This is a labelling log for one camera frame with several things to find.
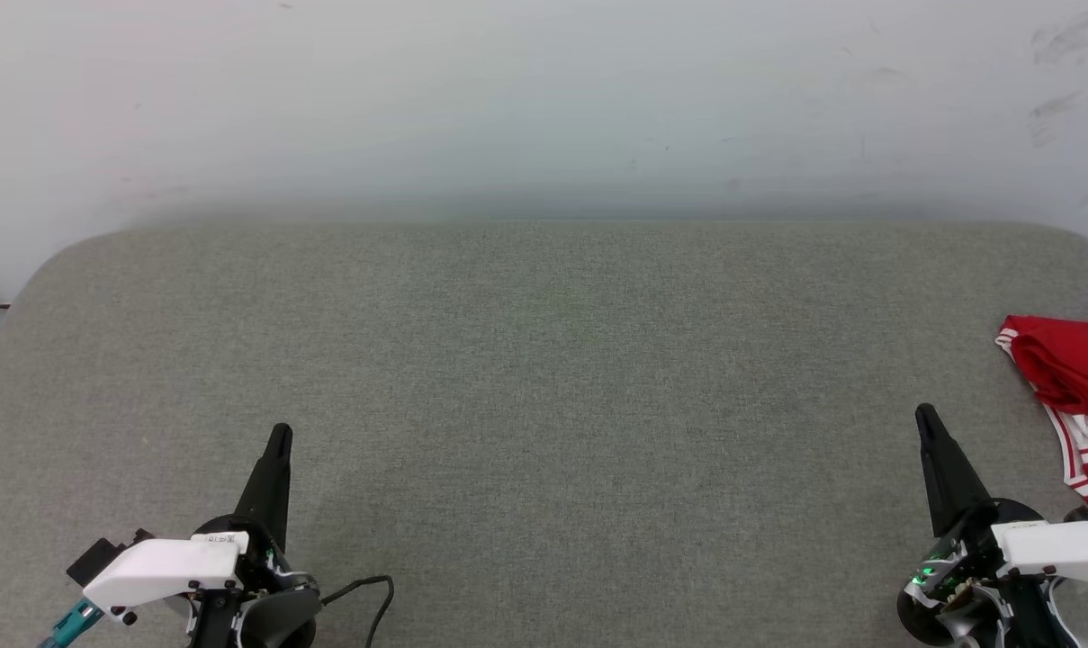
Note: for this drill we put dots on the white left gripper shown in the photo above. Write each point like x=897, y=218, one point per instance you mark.
x=166, y=567

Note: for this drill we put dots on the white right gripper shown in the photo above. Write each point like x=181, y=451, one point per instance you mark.
x=1061, y=547

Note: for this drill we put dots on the red basketball jersey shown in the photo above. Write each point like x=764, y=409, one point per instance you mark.
x=1079, y=360

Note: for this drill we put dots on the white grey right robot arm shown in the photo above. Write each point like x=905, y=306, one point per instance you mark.
x=1029, y=621

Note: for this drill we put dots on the grey fabric sofa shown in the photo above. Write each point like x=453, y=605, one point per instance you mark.
x=544, y=360

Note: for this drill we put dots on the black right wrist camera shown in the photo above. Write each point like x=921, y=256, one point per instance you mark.
x=926, y=616

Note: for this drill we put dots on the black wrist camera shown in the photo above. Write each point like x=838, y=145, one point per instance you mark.
x=103, y=558
x=926, y=616

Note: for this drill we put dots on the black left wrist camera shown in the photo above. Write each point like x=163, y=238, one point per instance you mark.
x=103, y=558

